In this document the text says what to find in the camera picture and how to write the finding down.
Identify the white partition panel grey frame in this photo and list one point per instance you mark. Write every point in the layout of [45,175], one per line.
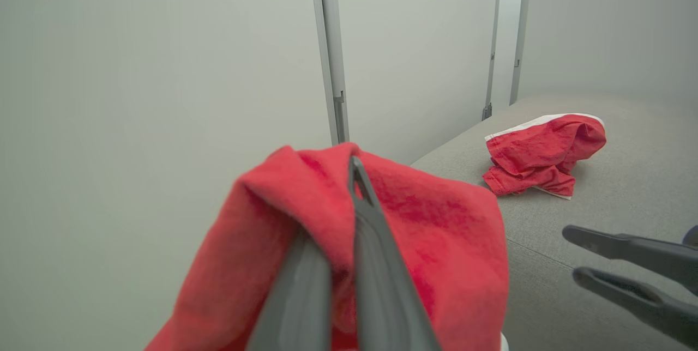
[611,24]
[136,67]
[414,40]

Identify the grey fabric sofa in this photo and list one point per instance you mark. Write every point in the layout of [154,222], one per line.
[600,212]

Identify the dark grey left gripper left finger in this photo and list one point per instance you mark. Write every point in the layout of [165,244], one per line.
[305,296]

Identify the red garment with white trim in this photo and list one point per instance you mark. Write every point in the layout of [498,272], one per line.
[436,242]
[540,155]

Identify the right gripper with blue mount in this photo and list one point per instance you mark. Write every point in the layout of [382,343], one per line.
[692,236]

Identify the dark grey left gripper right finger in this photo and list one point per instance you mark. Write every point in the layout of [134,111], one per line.
[381,285]

